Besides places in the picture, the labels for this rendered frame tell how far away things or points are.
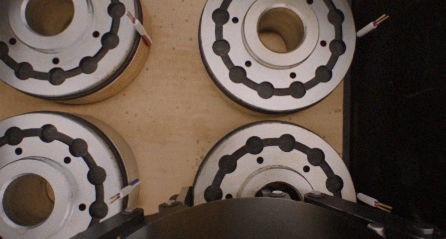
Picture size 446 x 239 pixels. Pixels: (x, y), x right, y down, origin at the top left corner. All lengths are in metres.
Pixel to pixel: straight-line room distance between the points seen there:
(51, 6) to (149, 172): 0.13
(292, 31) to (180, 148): 0.12
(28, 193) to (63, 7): 0.13
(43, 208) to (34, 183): 0.02
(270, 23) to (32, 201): 0.20
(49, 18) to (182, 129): 0.12
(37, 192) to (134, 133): 0.07
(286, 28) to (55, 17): 0.16
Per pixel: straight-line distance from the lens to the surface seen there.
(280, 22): 0.18
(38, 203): 0.21
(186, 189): 0.16
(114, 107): 0.19
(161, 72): 0.18
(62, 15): 0.21
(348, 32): 0.18
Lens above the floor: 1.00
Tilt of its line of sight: 86 degrees down
